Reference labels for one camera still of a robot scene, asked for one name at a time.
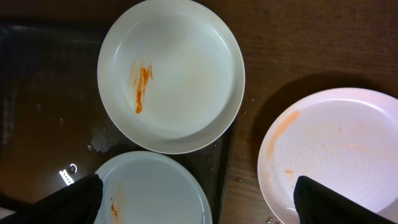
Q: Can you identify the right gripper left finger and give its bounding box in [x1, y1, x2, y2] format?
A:
[1, 174, 103, 224]

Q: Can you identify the pale blue plate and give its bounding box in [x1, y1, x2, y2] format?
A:
[95, 151, 213, 224]

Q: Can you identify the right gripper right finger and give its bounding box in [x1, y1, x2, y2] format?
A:
[294, 175, 394, 224]

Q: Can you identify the brown plastic tray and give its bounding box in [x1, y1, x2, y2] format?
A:
[0, 21, 238, 224]

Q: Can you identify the pink white plate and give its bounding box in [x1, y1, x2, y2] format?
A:
[257, 88, 397, 223]

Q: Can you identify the cream white plate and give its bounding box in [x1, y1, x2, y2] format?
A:
[97, 0, 245, 154]

